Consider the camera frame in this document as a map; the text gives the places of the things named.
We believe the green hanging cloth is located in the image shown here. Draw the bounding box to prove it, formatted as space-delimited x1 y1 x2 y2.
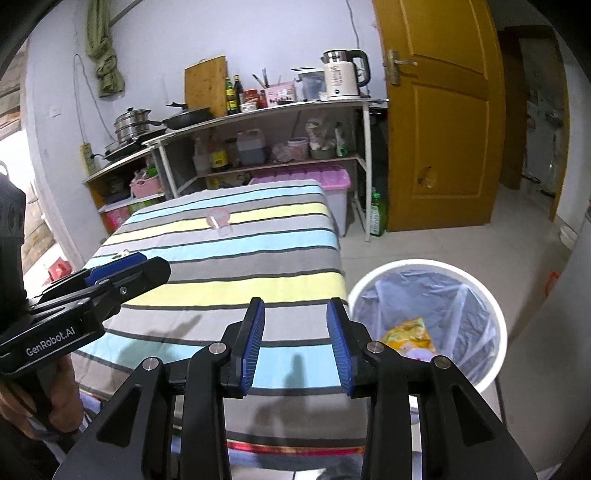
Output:
85 0 125 98

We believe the pink plastic basket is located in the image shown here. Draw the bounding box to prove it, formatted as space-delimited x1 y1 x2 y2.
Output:
130 176 163 198

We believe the striped tablecloth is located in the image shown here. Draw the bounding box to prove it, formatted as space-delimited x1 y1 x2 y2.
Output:
72 180 367 457

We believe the pink lid storage box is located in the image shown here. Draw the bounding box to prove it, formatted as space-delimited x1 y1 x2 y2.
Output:
250 165 352 237

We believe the white metal shelf rack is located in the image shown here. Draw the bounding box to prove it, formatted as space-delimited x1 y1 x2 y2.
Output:
144 98 388 240

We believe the black frying pan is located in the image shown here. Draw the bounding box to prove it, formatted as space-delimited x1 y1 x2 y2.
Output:
162 102 214 130

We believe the stainless steel steamer pot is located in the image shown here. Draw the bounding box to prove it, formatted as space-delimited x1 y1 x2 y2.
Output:
113 107 164 145

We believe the white trash bin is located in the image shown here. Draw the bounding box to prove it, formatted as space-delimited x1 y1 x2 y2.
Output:
349 259 508 393

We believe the wooden side shelf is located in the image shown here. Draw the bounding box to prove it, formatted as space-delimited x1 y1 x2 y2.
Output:
83 148 170 234

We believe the pink plastic wrapper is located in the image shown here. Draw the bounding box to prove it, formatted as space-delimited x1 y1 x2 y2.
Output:
205 208 230 230

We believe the yellow snack bag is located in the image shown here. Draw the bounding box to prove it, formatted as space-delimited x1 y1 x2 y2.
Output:
381 317 437 357

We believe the pink utensil holder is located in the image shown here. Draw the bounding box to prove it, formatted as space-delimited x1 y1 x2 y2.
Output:
264 80 297 108

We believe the left hand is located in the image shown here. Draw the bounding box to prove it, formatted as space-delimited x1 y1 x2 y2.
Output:
0 354 86 441

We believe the yellow wooden door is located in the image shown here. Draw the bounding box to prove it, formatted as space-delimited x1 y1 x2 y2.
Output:
374 0 506 231

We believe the white electric kettle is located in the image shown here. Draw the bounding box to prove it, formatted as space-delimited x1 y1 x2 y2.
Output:
321 49 370 99

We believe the green detergent bottle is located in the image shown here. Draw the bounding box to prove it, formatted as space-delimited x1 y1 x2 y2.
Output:
369 190 387 237

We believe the dark oil bottle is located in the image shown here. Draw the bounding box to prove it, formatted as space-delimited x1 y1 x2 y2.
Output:
225 75 243 115

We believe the wooden cutting board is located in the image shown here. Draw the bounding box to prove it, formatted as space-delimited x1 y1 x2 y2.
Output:
184 56 228 118

